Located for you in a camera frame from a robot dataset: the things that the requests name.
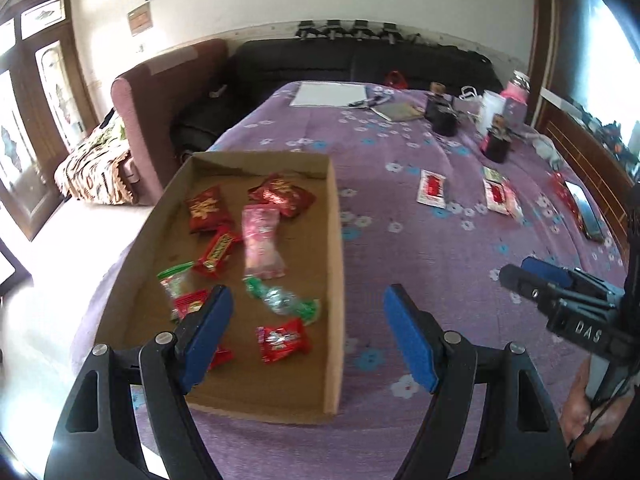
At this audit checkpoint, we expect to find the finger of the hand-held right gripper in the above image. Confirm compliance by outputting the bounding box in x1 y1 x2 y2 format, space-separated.
500 262 567 312
520 256 572 289

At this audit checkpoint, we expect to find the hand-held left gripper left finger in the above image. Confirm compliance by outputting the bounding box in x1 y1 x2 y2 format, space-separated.
44 284 235 480

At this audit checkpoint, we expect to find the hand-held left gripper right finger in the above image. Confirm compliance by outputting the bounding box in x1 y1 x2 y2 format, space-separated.
383 284 573 480

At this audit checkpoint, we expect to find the small red candy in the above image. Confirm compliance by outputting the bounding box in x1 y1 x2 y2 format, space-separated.
207 345 235 372
172 289 209 319

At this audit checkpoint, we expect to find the red twisted-end candy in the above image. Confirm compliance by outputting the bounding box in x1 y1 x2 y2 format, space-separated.
255 317 311 364

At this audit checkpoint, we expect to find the green clear candy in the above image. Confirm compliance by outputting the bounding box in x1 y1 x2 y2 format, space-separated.
244 276 322 327

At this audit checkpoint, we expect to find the red yellow candy bar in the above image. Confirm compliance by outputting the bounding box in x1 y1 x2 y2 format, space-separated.
192 226 244 279

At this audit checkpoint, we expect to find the cardboard box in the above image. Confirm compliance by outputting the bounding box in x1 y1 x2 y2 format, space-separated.
95 151 347 426

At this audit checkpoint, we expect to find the pink snack packet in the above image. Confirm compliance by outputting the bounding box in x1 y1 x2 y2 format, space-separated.
241 204 289 281

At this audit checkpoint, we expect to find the large red snack packet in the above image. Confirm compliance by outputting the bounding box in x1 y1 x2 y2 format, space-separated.
186 185 235 235
248 172 317 219

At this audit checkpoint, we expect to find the person's right hand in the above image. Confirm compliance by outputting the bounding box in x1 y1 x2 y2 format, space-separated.
559 360 608 462

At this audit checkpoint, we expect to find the black smartphone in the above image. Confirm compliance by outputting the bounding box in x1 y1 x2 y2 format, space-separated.
565 180 606 242

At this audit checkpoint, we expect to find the purple floral tablecloth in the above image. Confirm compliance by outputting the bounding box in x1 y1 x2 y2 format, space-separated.
70 81 640 480

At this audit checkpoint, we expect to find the red white sachet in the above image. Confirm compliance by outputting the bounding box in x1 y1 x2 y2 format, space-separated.
416 169 448 209
482 177 524 219

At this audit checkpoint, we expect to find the white cloth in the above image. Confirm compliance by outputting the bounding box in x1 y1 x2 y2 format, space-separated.
532 132 564 167

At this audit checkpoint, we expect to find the large black cork-lid jar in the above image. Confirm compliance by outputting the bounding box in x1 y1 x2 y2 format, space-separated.
485 114 514 164

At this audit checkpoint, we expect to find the pink knit-sleeved thermos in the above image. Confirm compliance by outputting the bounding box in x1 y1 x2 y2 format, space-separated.
502 71 532 103

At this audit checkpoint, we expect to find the small black cork-lid jar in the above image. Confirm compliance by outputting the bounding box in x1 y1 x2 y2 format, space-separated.
425 81 459 137

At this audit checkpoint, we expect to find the brown patterned blanket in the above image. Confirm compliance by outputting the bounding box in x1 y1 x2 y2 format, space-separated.
54 110 135 206

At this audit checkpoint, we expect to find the brown notebook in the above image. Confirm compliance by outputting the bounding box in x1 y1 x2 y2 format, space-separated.
372 101 426 122

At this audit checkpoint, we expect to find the window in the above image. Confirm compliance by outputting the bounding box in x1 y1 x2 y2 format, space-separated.
550 0 640 132

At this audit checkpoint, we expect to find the brown armchair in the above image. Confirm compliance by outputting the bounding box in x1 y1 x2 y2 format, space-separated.
111 38 231 206

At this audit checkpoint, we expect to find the white paper sheet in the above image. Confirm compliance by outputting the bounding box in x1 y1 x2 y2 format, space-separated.
290 81 369 108

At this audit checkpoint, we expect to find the black leather sofa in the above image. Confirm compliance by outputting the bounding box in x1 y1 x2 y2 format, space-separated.
170 39 504 154

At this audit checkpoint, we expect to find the wooden glass door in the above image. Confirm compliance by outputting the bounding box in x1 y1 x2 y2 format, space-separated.
0 0 99 241

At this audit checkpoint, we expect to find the white handled paper bag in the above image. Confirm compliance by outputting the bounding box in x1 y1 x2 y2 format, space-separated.
457 86 484 114

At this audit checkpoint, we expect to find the brown wall plaque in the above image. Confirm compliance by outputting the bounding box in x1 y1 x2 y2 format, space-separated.
127 2 154 36

